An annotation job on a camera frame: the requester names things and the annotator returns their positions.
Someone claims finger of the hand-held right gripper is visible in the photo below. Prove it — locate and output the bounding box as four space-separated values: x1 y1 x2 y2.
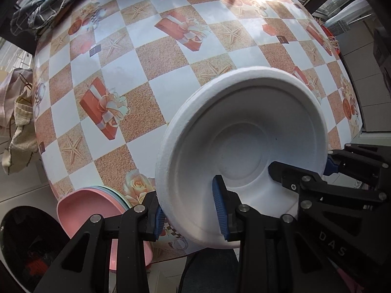
268 161 388 211
324 143 391 190

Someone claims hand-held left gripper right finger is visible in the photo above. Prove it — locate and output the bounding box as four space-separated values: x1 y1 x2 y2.
212 175 337 293

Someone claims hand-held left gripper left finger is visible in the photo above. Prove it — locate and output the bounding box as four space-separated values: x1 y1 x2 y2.
33 190 167 293

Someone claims white foam bowl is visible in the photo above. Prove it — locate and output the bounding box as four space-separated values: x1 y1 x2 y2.
155 66 329 250

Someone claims pink square plate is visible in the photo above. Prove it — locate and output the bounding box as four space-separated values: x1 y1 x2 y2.
56 188 152 272

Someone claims blue plate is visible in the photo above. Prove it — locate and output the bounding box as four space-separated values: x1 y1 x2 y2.
104 189 129 212

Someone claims green plate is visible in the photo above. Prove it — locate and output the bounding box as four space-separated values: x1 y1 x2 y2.
92 186 130 209

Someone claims black box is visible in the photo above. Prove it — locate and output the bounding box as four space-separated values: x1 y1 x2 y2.
373 29 391 77

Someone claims pile of toothpicks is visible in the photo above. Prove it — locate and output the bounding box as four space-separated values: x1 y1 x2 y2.
316 18 339 48

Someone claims red plastic basket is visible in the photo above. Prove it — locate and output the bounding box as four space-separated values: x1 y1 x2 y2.
319 21 342 51

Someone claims black round stool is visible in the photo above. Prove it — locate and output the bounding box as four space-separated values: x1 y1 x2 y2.
0 207 71 293

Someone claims printed checkered tablecloth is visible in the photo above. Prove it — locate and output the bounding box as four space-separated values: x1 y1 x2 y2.
33 0 364 263

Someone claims beige towel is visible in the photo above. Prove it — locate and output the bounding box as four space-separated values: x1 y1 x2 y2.
1 88 39 175

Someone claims pale pink cloth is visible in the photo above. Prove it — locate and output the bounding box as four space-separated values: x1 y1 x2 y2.
0 69 33 129

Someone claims grey checkered cloth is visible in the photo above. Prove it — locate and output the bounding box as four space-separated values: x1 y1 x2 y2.
11 0 102 36

